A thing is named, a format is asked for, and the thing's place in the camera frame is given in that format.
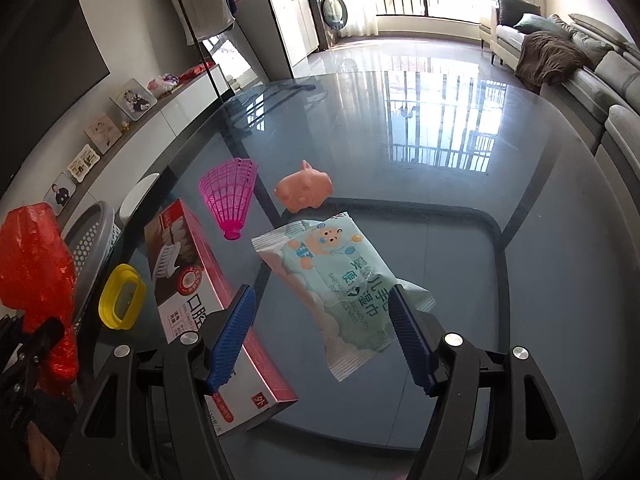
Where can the white round stool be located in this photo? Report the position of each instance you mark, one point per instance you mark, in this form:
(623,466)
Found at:
(135,197)

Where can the grey perforated trash basket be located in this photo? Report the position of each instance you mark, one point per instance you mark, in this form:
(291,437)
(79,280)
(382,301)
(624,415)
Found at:
(90,240)

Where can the washing machine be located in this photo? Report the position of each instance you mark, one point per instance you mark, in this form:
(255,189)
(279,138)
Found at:
(330,17)

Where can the black wall television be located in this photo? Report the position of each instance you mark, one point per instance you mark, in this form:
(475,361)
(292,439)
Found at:
(50,63)

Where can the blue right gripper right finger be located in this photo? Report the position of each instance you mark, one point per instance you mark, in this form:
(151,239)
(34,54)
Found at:
(417,352)

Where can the pink plastic bag bundle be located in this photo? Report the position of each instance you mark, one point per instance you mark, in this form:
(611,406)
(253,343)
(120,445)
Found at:
(162,85)

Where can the black clothes drying rack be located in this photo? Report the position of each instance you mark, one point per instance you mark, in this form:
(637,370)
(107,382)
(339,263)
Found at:
(266,33)

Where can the red white toothpaste box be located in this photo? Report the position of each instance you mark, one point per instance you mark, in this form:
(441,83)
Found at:
(188,285)

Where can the dark grey cushion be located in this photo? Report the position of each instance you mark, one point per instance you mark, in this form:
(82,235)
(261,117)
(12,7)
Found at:
(510,12)

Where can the grey sofa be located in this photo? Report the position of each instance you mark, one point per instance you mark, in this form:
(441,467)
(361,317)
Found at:
(601,104)

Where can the scalloped white photo frame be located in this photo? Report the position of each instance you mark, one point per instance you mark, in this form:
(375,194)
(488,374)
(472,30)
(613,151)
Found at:
(82,163)

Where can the grey hanging towel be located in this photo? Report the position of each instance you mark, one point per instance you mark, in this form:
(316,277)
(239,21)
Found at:
(202,19)

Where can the pink picture canvas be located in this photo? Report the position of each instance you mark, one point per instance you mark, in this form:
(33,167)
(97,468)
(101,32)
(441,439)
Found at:
(103,133)

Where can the child photo canvas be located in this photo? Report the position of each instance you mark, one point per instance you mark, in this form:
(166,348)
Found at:
(133,99)

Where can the red package on cabinet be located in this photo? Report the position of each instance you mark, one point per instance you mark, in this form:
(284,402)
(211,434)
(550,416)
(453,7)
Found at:
(196,71)

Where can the pink plastic shuttlecock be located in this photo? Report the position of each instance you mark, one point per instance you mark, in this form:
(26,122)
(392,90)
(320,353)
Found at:
(227,190)

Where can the framed portrait photo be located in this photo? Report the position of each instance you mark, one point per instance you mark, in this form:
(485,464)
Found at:
(60,193)

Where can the long white TV cabinet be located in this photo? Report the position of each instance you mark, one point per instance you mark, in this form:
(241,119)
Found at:
(135,153)

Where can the green wet wipes pack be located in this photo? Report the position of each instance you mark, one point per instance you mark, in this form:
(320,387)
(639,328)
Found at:
(343,281)

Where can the orange pig toy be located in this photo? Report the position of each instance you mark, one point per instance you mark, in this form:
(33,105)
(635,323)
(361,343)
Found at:
(306,188)

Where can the brown blanket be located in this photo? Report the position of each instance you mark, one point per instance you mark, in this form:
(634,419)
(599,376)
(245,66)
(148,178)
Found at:
(547,58)

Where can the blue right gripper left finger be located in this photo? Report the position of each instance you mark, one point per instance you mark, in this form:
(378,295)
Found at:
(225,350)

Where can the red plastic bag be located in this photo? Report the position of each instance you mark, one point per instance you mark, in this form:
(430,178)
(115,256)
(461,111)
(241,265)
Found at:
(38,278)

